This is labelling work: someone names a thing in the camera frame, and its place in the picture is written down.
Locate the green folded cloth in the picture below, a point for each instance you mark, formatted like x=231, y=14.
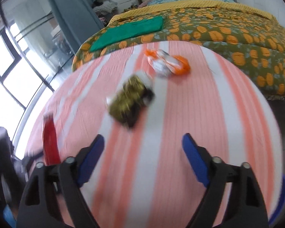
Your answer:
x=128, y=30

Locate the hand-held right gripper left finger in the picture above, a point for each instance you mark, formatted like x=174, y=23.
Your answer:
x=90, y=161

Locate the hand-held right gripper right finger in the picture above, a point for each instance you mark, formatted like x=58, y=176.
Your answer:
x=194, y=161

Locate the yellow blanket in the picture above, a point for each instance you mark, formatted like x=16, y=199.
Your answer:
x=204, y=6

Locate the pile of clothes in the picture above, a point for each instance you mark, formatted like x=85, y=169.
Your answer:
x=105, y=7

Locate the black window frame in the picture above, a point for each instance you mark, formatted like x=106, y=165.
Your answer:
x=21, y=59

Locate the orange white packet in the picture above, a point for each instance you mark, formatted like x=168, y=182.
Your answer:
x=168, y=63

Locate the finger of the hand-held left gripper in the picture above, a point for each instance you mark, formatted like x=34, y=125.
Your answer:
x=34, y=154

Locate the gold black packet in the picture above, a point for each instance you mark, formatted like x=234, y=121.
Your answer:
x=130, y=99

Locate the blue curtain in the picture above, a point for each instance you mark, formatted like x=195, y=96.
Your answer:
x=71, y=2

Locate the red snack packet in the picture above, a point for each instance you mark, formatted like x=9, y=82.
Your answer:
x=51, y=140

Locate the pink white striped tablecloth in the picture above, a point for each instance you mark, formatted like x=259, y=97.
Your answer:
x=180, y=114

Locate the boxes behind glass door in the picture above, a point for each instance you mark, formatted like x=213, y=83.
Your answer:
x=59, y=40

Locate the green orange patterned quilt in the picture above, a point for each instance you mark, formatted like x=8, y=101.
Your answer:
x=228, y=33

